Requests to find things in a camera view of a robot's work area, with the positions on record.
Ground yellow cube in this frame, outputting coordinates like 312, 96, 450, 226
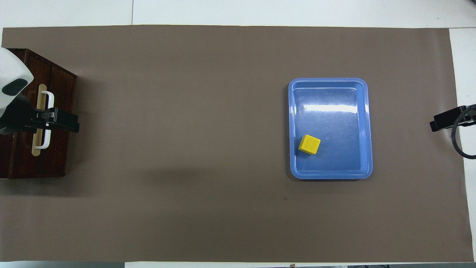
298, 134, 321, 155

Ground brown table mat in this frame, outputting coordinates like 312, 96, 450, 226
0, 25, 475, 263

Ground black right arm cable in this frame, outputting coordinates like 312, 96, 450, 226
451, 106, 476, 160

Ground dark wooden drawer cabinet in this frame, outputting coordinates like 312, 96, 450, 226
0, 48, 77, 179

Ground white drawer handle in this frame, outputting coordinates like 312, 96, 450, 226
36, 90, 55, 149

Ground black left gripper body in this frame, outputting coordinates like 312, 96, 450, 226
0, 95, 38, 135

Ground dark wooden drawer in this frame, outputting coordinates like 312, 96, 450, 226
15, 51, 68, 178

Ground blue plastic tray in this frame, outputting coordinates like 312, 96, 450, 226
288, 77, 373, 180

